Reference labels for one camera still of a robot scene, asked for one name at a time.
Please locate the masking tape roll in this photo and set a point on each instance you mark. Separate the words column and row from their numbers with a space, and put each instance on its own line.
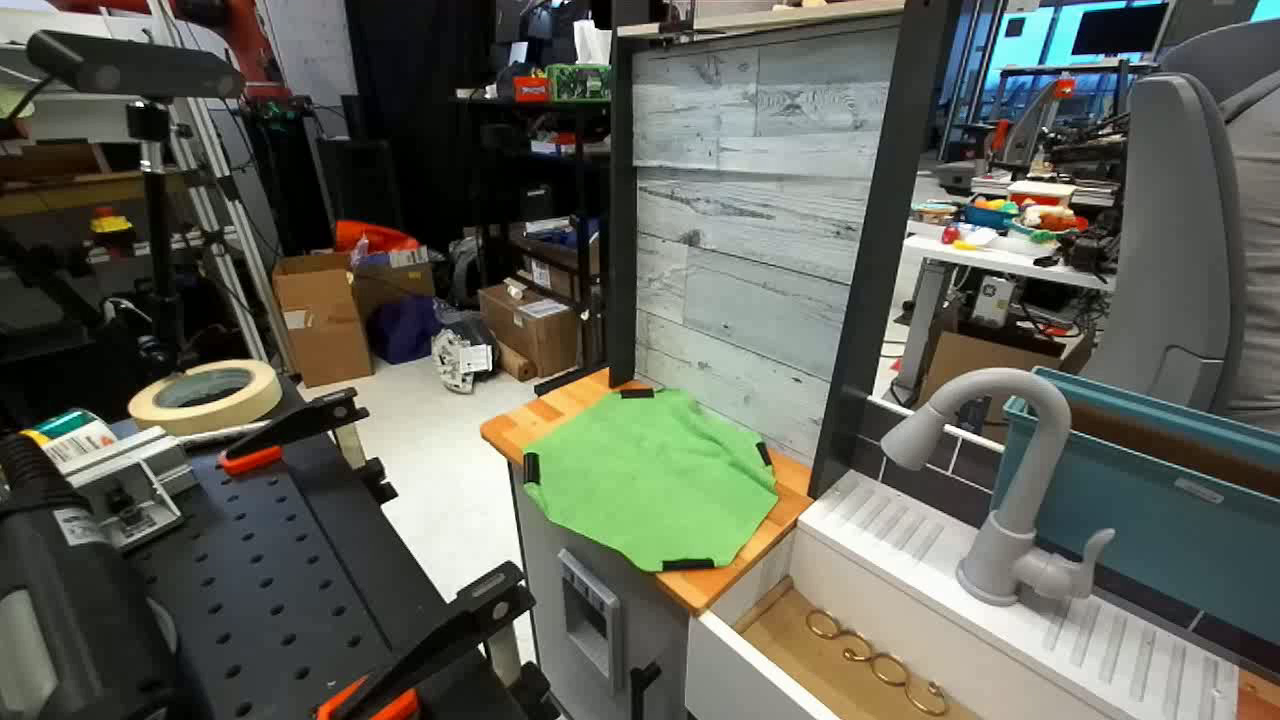
column 207, row 392

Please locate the black camera stand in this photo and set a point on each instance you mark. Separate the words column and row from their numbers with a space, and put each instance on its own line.
column 161, row 226

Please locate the green cloth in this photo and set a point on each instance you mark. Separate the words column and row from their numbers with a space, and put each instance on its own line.
column 645, row 472

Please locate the low cardboard box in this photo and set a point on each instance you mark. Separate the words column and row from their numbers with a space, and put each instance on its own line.
column 532, row 327

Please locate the gray robot arm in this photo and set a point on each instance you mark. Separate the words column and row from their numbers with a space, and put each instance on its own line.
column 1175, row 241

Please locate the black storage shelf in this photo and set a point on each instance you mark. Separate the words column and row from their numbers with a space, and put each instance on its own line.
column 555, row 203

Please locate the black camera bar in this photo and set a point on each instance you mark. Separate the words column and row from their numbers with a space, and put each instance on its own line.
column 133, row 66

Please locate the black frame post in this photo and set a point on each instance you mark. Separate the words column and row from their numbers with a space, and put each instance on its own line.
column 883, row 241

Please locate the white green labelled device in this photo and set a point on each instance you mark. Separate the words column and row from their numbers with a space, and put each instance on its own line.
column 94, row 463

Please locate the white toy sink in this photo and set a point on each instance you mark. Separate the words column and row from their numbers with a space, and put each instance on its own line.
column 921, row 533

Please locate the black orange clamp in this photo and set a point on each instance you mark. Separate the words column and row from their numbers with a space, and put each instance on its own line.
column 427, row 641
column 286, row 433

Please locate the white cluttered table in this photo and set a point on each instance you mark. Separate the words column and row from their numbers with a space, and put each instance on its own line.
column 1003, row 260

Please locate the teal box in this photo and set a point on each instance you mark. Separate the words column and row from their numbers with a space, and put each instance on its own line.
column 1163, row 521

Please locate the tall cardboard box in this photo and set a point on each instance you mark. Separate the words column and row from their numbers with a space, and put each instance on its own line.
column 323, row 321

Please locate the monitor with blue screen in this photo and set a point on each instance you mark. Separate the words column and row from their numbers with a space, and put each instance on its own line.
column 1064, row 33

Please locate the whitewashed wood panel backdrop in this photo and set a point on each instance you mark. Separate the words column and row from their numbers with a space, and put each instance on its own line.
column 761, row 241

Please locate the black perforated workbench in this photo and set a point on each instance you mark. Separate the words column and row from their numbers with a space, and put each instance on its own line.
column 280, row 584

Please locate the blue bag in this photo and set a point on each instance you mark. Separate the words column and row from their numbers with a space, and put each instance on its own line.
column 402, row 329

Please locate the orange fabric item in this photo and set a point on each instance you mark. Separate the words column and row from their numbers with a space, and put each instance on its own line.
column 375, row 238

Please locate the gray plastic toy faucet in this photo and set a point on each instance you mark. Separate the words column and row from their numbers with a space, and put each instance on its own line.
column 1024, row 504

